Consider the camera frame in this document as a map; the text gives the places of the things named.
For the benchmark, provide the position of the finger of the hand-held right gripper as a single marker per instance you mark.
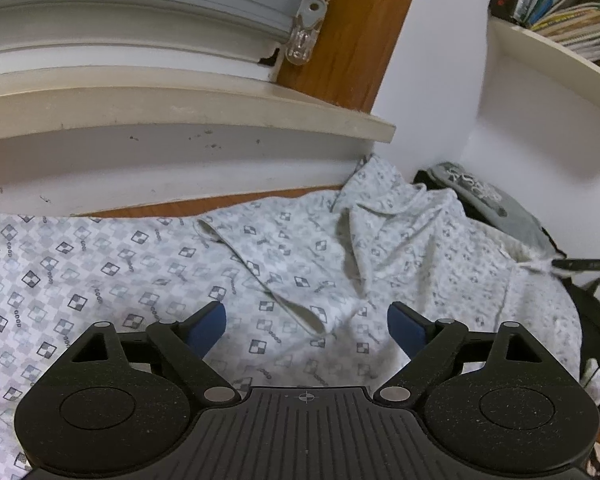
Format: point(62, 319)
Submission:
point(587, 266)

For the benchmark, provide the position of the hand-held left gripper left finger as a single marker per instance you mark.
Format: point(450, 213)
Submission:
point(211, 327)

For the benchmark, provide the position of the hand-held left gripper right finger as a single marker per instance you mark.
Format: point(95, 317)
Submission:
point(404, 327)

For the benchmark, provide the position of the white checker-print shirt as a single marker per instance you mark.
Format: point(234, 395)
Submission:
point(290, 260)

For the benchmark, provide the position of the black bag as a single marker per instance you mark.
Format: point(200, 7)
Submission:
point(587, 320)

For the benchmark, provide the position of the cream bookshelf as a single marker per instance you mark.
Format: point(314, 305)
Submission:
point(540, 85)

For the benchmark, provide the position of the beige window sill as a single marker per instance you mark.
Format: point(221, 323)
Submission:
point(180, 105)

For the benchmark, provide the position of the grey window blind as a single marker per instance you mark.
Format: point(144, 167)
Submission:
point(130, 15)

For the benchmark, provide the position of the wooden window frame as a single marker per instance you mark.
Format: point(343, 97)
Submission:
point(355, 30)

